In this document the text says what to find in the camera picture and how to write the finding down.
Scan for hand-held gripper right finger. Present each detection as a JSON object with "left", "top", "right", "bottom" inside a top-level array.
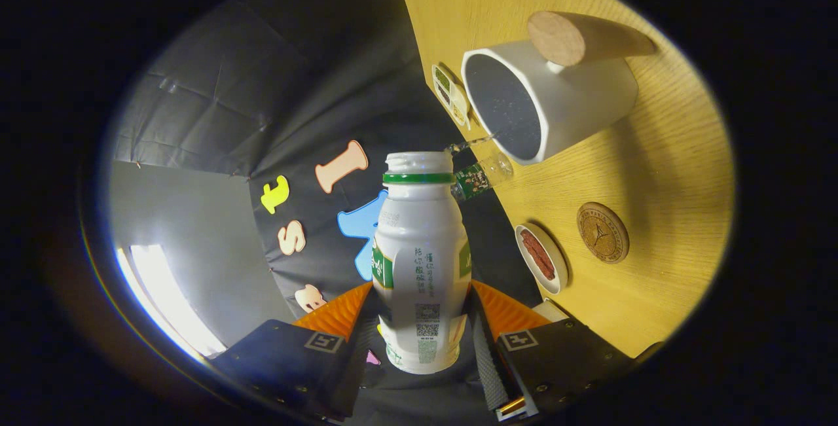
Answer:
[{"left": 468, "top": 280, "right": 662, "bottom": 421}]

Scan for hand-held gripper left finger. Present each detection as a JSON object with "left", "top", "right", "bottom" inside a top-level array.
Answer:
[{"left": 209, "top": 282, "right": 375, "bottom": 421}]

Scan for white juice bottle green label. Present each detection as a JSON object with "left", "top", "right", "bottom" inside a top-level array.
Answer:
[{"left": 371, "top": 151, "right": 473, "bottom": 375}]

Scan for round wooden coaster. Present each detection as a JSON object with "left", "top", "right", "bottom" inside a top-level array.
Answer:
[{"left": 576, "top": 202, "right": 630, "bottom": 264}]

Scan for white cup with wooden handle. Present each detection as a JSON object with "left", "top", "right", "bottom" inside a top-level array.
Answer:
[{"left": 461, "top": 10, "right": 655, "bottom": 166}]

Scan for clear plastic water bottle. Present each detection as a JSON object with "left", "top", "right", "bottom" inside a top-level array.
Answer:
[{"left": 452, "top": 150, "right": 515, "bottom": 203}]

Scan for red meat slices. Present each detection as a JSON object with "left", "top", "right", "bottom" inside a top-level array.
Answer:
[{"left": 520, "top": 229, "right": 556, "bottom": 281}]

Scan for beige round plate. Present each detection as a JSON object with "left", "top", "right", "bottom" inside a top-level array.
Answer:
[{"left": 514, "top": 223, "right": 569, "bottom": 296}]

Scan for wooden table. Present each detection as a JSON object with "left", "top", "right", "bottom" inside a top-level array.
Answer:
[{"left": 390, "top": 0, "right": 735, "bottom": 358}]

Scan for white divided tray with beans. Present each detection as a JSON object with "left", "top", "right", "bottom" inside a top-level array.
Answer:
[{"left": 431, "top": 63, "right": 472, "bottom": 131}]

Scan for black backdrop cloth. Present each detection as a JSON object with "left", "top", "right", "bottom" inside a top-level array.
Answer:
[{"left": 111, "top": 0, "right": 544, "bottom": 426}]

